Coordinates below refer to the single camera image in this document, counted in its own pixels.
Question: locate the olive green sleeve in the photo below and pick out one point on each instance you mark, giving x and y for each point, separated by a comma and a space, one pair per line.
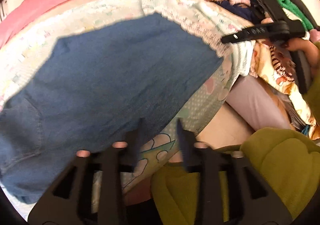
287, 160

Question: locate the green garment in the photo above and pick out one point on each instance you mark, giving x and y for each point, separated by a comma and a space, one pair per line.
292, 7

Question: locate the cartoon cat print bedsheet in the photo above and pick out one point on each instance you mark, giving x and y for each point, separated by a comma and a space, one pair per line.
26, 53

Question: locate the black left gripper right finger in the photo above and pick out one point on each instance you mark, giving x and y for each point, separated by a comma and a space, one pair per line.
231, 191

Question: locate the yellow cartoon blanket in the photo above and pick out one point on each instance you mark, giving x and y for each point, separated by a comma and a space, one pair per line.
271, 66

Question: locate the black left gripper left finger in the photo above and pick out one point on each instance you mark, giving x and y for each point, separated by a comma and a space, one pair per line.
89, 190

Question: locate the blue denim pants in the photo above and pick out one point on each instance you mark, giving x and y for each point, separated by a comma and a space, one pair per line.
94, 88

